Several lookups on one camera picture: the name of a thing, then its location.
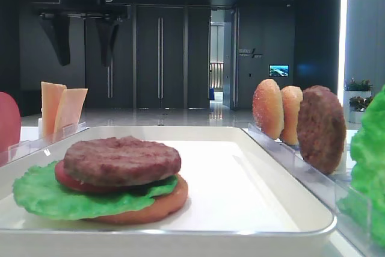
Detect upright sesame bun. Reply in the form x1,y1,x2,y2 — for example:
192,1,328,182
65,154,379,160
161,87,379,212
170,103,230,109
280,85,303,145
252,79,284,140

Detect orange cheese slice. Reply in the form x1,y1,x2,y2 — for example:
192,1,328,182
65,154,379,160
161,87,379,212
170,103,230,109
53,88,88,142
41,81,67,137

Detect potted red flower plants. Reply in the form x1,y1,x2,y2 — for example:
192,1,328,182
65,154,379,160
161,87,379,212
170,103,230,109
343,78,373,123

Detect brown meat patty on stack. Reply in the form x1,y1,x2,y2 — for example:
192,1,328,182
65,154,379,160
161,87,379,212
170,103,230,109
63,136,181,187

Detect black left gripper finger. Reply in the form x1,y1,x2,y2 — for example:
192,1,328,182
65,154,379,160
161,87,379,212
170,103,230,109
96,19,119,67
39,16,70,66

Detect clear acrylic long rail right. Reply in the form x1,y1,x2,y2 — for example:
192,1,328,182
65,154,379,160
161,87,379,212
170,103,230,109
246,123,371,235

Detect upright green lettuce leaf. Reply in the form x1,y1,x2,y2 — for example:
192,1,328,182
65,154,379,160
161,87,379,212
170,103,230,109
337,88,384,247

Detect upright sesame bun inner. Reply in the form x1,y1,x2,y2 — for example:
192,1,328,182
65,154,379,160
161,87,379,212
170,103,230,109
280,85,303,145

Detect upright red tomato slice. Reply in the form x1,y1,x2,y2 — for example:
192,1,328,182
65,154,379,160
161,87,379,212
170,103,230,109
0,92,21,152

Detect upright brown meat patty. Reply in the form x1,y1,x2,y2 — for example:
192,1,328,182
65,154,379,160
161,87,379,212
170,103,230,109
297,85,347,175

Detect clear acrylic long rail left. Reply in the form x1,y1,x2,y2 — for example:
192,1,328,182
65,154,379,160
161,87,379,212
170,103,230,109
1,122,87,167

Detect upright sesame bun outer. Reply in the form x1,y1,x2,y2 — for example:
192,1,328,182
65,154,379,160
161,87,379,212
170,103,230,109
252,79,284,140

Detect wall mounted display screen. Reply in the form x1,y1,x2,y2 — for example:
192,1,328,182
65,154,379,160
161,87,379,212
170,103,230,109
269,65,289,77

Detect bottom bun slice on tray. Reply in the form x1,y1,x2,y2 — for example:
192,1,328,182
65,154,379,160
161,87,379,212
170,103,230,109
88,174,188,225

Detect red tomato slice on stack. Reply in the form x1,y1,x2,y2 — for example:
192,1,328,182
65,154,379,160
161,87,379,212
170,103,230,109
55,160,133,194

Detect green lettuce leaf on stack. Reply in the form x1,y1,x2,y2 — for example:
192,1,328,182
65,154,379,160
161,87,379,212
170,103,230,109
13,161,178,220

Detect white rectangular metal tray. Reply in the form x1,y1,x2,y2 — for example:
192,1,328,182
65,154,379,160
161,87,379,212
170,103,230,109
1,126,337,256

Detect clear acrylic long rail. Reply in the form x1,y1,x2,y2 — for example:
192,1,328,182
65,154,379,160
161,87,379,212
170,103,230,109
246,123,371,235
1,122,87,167

